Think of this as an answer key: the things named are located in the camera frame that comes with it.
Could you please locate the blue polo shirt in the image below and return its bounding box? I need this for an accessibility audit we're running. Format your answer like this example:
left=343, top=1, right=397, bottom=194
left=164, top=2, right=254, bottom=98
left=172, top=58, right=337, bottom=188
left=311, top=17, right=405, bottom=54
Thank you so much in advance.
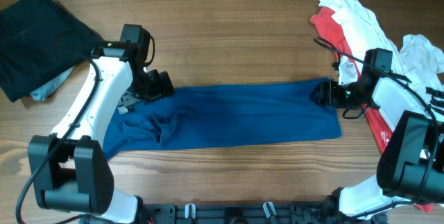
left=103, top=79, right=342, bottom=160

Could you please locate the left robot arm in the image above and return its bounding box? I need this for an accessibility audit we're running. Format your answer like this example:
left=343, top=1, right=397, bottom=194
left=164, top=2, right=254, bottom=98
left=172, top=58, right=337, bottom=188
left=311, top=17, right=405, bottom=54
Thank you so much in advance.
left=15, top=24, right=174, bottom=223

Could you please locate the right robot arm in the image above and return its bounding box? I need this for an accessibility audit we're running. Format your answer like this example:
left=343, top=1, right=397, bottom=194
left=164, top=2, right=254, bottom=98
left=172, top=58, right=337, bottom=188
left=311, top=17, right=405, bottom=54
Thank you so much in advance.
left=309, top=48, right=443, bottom=223

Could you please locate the white printed shirt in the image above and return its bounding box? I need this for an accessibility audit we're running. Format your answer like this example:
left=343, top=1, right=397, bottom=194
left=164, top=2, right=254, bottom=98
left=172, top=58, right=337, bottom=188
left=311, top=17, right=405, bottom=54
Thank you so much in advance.
left=399, top=35, right=443, bottom=104

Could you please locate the red shirt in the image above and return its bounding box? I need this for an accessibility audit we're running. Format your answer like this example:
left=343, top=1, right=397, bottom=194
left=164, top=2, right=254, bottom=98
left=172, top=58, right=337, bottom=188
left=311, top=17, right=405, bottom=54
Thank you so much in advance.
left=309, top=6, right=434, bottom=214

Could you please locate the grey folded garment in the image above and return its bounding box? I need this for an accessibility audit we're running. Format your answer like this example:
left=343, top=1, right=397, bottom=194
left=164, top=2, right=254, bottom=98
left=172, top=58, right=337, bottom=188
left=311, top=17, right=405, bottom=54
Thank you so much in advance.
left=30, top=67, right=74, bottom=101

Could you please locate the black folded garment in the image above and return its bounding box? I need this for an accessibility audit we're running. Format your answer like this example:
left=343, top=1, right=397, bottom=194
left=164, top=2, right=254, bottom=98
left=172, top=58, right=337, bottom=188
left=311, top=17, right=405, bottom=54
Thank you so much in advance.
left=1, top=0, right=101, bottom=102

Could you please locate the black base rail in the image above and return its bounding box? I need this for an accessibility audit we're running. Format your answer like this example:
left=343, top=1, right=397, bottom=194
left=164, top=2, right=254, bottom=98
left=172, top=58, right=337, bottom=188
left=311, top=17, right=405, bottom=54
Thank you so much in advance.
left=145, top=202, right=388, bottom=224

